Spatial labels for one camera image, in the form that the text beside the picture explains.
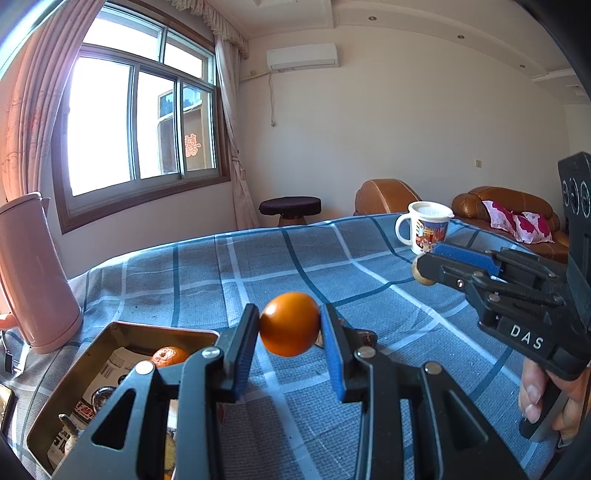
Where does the white air conditioner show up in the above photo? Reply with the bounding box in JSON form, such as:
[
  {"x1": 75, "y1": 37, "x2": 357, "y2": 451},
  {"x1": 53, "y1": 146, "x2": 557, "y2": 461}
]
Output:
[{"x1": 266, "y1": 43, "x2": 339, "y2": 71}]

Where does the white printed mug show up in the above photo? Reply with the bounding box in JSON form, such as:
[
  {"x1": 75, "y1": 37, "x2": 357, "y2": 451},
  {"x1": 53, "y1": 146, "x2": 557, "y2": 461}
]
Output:
[{"x1": 395, "y1": 201, "x2": 454, "y2": 256}]

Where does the small olive brown fruit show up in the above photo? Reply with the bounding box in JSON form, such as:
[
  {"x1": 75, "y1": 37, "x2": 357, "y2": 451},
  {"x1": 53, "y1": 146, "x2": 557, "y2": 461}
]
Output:
[{"x1": 412, "y1": 256, "x2": 435, "y2": 287}]

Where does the printed paper sheet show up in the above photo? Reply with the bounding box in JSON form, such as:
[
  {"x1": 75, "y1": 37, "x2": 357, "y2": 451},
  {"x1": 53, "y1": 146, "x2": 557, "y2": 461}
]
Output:
[{"x1": 46, "y1": 346, "x2": 158, "y2": 467}]

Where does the brown leather sofa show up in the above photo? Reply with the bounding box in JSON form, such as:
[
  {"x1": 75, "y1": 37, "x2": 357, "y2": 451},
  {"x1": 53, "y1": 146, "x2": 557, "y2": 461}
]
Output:
[{"x1": 451, "y1": 186, "x2": 571, "y2": 264}]

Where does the person's right hand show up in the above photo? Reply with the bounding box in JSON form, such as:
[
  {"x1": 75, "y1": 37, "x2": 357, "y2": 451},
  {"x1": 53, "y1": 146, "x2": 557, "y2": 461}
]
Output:
[{"x1": 518, "y1": 357, "x2": 591, "y2": 441}]

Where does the large bumpy orange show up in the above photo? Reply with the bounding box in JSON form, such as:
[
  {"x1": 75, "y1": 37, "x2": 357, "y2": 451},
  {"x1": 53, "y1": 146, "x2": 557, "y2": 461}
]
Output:
[{"x1": 151, "y1": 346, "x2": 190, "y2": 368}]

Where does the glossy dark brown date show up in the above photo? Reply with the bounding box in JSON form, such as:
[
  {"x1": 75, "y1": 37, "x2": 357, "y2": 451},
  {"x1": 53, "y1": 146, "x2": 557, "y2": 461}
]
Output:
[{"x1": 341, "y1": 327, "x2": 378, "y2": 346}]

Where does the dark round stool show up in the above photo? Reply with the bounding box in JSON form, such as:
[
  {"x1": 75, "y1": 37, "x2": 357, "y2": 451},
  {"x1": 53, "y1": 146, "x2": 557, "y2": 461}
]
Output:
[{"x1": 259, "y1": 196, "x2": 321, "y2": 227}]

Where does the brown leather armchair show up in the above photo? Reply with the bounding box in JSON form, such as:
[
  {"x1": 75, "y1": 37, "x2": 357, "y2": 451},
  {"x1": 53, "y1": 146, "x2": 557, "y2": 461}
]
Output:
[{"x1": 354, "y1": 179, "x2": 423, "y2": 217}]

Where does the pink thermos jug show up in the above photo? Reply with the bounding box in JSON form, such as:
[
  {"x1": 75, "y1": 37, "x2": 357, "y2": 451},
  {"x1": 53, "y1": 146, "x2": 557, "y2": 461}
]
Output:
[{"x1": 0, "y1": 192, "x2": 85, "y2": 354}]

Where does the pink curtain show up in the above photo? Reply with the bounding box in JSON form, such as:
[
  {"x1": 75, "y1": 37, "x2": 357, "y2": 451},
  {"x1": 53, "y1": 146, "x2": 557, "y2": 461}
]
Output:
[
  {"x1": 0, "y1": 0, "x2": 114, "y2": 204},
  {"x1": 213, "y1": 9, "x2": 258, "y2": 230}
]

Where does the pink curtain valance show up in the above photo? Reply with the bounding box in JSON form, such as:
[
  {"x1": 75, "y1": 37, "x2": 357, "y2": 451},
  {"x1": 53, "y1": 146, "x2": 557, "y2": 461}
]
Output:
[{"x1": 194, "y1": 0, "x2": 250, "y2": 60}]

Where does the blue plaid tablecloth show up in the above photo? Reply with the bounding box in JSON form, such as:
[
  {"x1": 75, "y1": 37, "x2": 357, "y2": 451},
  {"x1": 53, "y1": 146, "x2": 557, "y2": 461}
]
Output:
[{"x1": 0, "y1": 213, "x2": 573, "y2": 480}]

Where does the rectangular metal tin box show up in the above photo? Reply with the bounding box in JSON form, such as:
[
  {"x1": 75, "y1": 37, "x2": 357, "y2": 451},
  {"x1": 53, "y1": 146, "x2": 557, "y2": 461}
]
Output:
[{"x1": 26, "y1": 320, "x2": 221, "y2": 478}]

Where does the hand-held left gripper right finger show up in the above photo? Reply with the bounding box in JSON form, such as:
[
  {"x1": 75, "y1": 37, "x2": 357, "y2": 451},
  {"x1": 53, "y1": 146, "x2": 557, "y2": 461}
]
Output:
[{"x1": 320, "y1": 303, "x2": 528, "y2": 480}]

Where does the pink floral pillow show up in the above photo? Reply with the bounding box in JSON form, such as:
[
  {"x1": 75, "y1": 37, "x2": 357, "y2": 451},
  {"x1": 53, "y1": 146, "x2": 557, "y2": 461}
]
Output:
[{"x1": 481, "y1": 200, "x2": 555, "y2": 244}]

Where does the dark brown round fruit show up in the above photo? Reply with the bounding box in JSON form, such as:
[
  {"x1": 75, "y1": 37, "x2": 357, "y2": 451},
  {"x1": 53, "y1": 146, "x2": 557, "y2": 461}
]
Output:
[{"x1": 91, "y1": 385, "x2": 116, "y2": 412}]

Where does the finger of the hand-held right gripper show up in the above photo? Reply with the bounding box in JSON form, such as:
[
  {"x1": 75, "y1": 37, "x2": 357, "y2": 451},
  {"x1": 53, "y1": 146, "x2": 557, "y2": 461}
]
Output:
[
  {"x1": 433, "y1": 243, "x2": 570, "y2": 298},
  {"x1": 416, "y1": 252, "x2": 565, "y2": 325}
]

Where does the brown framed window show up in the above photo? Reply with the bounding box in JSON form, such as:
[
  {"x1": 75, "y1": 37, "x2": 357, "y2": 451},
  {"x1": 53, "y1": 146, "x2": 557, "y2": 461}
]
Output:
[{"x1": 51, "y1": 0, "x2": 232, "y2": 234}]

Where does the small smooth orange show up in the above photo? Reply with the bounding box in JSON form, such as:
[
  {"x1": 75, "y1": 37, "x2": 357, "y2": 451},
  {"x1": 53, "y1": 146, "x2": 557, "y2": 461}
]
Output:
[{"x1": 260, "y1": 292, "x2": 322, "y2": 357}]

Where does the white mug lid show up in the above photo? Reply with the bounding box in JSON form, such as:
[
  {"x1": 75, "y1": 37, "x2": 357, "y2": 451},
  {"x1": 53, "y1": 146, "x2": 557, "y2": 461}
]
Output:
[{"x1": 409, "y1": 201, "x2": 454, "y2": 220}]

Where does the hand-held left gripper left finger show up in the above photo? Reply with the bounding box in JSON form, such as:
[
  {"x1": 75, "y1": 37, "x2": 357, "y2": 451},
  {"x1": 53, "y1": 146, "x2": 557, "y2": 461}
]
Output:
[{"x1": 53, "y1": 303, "x2": 260, "y2": 480}]

